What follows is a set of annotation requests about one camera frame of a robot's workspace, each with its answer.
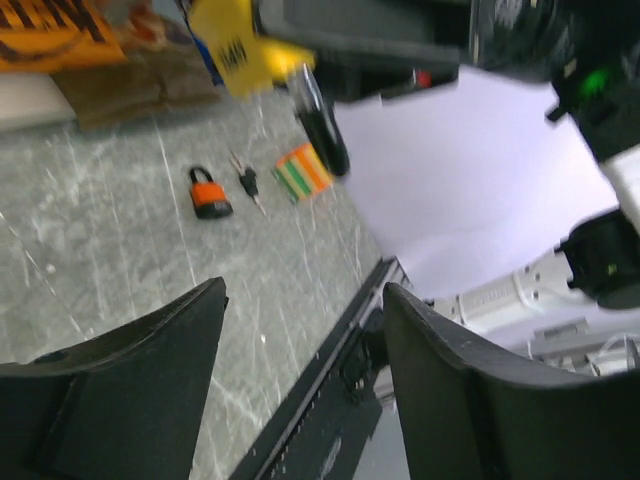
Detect kettle chips bag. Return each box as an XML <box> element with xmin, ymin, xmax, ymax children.
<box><xmin>1</xmin><ymin>1</ymin><xmax>220</xmax><ymax>130</ymax></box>

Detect yellow padlock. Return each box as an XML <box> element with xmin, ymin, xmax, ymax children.
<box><xmin>188</xmin><ymin>0</ymin><xmax>350</xmax><ymax>177</ymax></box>

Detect orange box by right arm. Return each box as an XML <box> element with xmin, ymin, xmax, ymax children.
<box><xmin>272</xmin><ymin>143</ymin><xmax>334</xmax><ymax>204</ymax></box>

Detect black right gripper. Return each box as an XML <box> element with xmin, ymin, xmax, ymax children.
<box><xmin>254</xmin><ymin>1</ymin><xmax>471</xmax><ymax>100</ymax></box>

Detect keys of orange padlock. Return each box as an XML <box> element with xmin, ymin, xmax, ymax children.
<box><xmin>230</xmin><ymin>152</ymin><xmax>267</xmax><ymax>216</ymax></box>

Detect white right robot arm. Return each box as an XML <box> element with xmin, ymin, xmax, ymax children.
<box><xmin>255</xmin><ymin>1</ymin><xmax>639</xmax><ymax>335</ymax></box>

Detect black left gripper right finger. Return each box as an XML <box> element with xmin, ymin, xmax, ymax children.
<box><xmin>384</xmin><ymin>283</ymin><xmax>639</xmax><ymax>479</ymax></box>

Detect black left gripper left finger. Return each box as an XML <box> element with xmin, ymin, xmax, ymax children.
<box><xmin>1</xmin><ymin>278</ymin><xmax>228</xmax><ymax>479</ymax></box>

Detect orange padlock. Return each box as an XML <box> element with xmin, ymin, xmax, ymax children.
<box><xmin>189</xmin><ymin>166</ymin><xmax>234</xmax><ymax>220</ymax></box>

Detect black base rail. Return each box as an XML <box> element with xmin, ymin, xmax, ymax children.
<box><xmin>230</xmin><ymin>258</ymin><xmax>409</xmax><ymax>479</ymax></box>

